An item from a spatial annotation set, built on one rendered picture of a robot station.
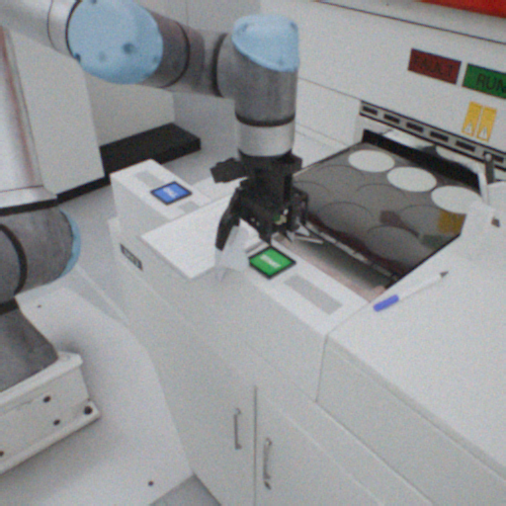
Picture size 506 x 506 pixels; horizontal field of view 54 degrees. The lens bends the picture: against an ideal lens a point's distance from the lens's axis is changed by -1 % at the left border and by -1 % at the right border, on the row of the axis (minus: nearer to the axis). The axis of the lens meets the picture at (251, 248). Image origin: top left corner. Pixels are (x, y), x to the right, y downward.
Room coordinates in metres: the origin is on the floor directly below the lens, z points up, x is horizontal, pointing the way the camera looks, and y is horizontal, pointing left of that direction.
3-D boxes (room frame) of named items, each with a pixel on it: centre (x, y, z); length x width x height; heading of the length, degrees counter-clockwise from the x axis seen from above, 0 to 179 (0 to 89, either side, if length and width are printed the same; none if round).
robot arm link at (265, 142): (0.59, -0.02, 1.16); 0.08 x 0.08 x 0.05
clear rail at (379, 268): (0.74, -0.12, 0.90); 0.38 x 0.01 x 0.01; 41
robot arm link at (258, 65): (0.59, -0.01, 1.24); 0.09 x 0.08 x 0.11; 68
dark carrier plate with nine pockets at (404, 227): (0.86, -0.26, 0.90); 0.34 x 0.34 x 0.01; 41
